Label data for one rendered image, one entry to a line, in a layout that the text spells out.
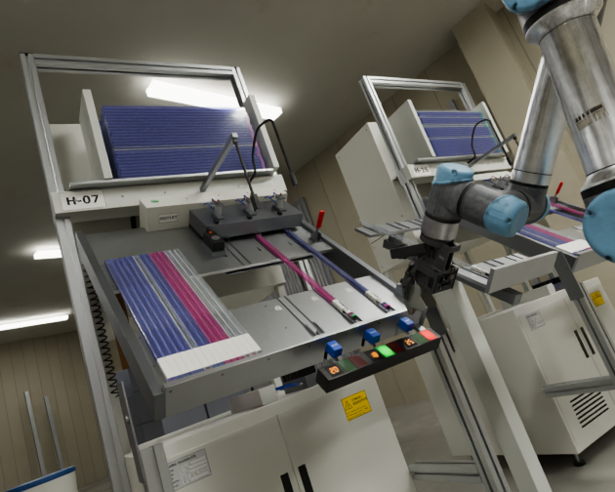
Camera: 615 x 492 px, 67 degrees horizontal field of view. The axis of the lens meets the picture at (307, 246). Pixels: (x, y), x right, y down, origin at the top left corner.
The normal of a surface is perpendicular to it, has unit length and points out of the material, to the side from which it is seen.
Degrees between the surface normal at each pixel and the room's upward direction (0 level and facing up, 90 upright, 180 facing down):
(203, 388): 137
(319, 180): 90
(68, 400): 90
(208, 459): 90
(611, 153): 92
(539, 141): 103
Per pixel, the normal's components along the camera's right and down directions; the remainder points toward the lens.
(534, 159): -0.47, 0.22
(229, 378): 0.55, 0.42
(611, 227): -0.73, 0.23
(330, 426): 0.47, -0.37
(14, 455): 0.65, -0.40
